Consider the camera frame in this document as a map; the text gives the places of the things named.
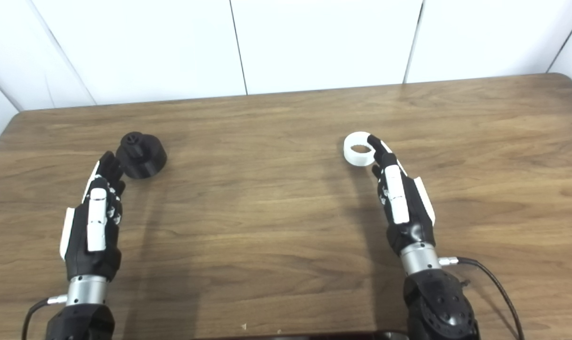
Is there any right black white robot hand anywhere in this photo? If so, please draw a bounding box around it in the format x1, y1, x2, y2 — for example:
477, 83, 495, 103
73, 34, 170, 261
367, 135, 436, 257

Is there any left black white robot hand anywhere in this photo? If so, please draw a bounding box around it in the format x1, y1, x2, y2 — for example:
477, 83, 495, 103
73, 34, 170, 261
60, 151, 126, 282

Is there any white toothed ring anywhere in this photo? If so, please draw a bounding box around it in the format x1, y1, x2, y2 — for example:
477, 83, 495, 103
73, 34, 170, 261
343, 132, 378, 167

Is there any round black stepped part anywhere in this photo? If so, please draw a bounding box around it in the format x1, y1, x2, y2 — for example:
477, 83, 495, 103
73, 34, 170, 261
116, 132, 167, 179

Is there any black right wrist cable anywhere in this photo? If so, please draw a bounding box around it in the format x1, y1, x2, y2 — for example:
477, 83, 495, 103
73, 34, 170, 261
439, 256, 525, 340

